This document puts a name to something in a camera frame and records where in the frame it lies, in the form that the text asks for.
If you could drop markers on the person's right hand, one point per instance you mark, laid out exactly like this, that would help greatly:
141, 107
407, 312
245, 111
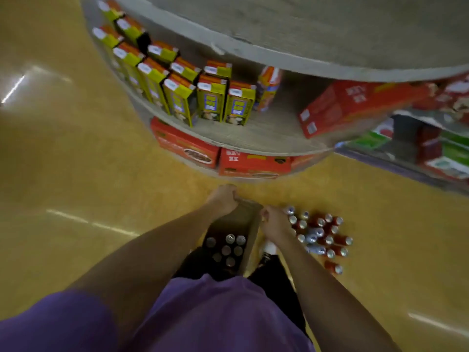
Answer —
275, 225

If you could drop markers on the person's left hand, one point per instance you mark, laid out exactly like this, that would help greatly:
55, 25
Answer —
223, 199

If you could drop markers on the brown cardboard box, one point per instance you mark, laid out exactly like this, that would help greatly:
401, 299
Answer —
245, 219

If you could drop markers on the cluster of cans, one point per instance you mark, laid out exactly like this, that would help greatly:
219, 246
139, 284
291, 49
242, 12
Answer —
318, 234

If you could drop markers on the round wooden shelf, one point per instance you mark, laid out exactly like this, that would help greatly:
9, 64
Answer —
329, 32

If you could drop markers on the person's left forearm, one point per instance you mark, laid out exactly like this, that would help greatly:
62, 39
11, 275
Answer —
146, 260

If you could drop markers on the person's right forearm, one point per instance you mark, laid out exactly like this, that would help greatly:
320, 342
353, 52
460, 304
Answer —
329, 300

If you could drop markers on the person's right white shoe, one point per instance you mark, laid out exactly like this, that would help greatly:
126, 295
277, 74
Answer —
268, 249

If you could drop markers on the purple shirt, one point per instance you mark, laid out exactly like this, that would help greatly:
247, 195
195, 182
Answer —
220, 315

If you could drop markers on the row of yellow orange cartons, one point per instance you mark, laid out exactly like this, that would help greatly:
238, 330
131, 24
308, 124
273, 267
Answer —
179, 91

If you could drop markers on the small green-top box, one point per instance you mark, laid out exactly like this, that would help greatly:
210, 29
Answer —
447, 157
373, 137

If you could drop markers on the small red carton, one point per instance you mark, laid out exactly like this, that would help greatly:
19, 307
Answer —
348, 102

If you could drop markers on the red cartoon face carton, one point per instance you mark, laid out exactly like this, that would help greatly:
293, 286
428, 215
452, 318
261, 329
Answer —
447, 95

